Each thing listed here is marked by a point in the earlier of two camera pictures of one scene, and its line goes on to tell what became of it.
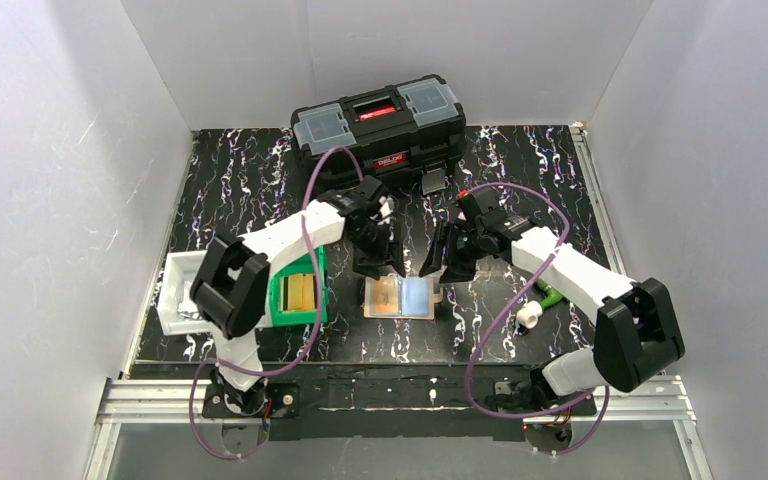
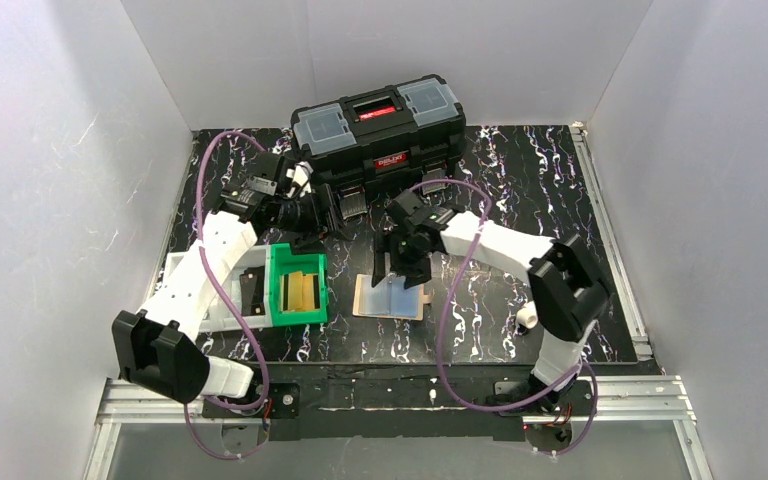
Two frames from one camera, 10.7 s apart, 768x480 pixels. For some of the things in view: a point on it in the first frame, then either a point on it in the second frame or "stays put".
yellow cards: (301, 295) stays put
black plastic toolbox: (396, 130) stays put
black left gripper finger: (370, 265) to (328, 219)
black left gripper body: (371, 245) to (325, 215)
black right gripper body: (460, 240) to (401, 250)
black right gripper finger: (461, 266) to (419, 273)
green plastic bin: (301, 267) stays put
